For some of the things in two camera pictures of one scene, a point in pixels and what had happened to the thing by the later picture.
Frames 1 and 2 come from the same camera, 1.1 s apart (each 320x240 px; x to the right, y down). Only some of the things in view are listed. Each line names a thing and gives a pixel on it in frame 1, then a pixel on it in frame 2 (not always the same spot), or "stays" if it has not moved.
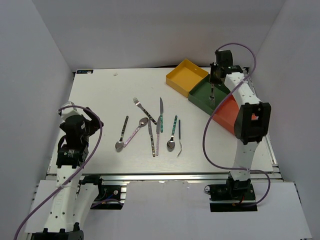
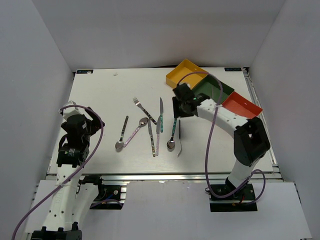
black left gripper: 93,124 stays
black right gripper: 214,66 to 177,112
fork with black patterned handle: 137,103 stays
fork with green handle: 179,137 stays
